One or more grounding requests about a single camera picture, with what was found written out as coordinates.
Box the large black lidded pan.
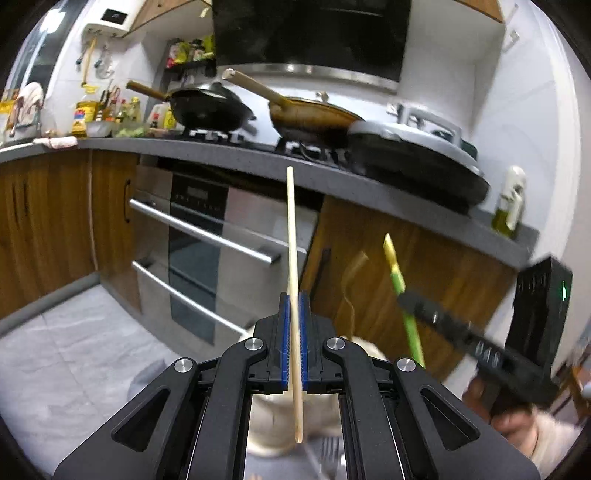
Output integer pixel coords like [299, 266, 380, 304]
[348, 103, 490, 214]

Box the olive oil bottle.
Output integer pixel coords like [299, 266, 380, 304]
[491, 166, 527, 238]

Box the brown pan wooden handle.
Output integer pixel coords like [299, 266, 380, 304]
[221, 68, 363, 150]

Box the cream ceramic utensil holder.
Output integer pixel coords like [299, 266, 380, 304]
[244, 336, 389, 458]

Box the built-in steel oven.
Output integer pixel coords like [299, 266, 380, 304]
[128, 156, 325, 347]

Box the wooden chopstick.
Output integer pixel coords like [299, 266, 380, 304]
[287, 166, 304, 444]

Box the person's right hand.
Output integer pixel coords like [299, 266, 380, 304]
[462, 376, 583, 478]

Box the wooden cabinet door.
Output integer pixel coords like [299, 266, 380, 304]
[301, 197, 517, 360]

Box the yellow cooking oil bottle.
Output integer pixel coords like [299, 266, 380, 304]
[71, 85, 98, 137]

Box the black range hood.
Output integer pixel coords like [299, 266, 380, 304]
[212, 0, 412, 91]

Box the black wok wooden handle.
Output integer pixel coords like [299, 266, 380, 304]
[126, 80, 256, 133]

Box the white water heater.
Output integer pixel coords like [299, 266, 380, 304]
[84, 0, 144, 38]

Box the gold fork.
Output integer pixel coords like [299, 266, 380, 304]
[341, 250, 369, 340]

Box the yellow plastic spoon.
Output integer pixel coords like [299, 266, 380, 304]
[382, 233, 426, 369]

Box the blue plaid tablecloth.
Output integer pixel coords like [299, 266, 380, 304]
[243, 436, 346, 479]

